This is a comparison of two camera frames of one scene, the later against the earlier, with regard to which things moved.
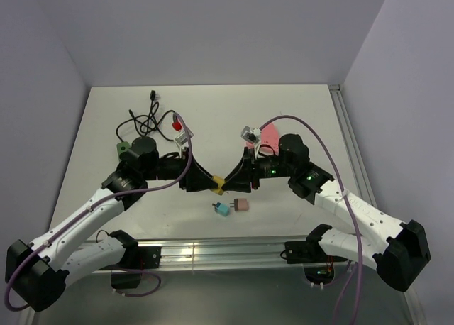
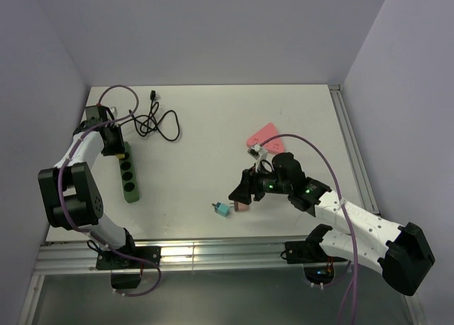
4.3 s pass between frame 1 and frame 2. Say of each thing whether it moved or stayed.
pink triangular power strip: stayed
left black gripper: moved
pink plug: stayed
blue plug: stayed
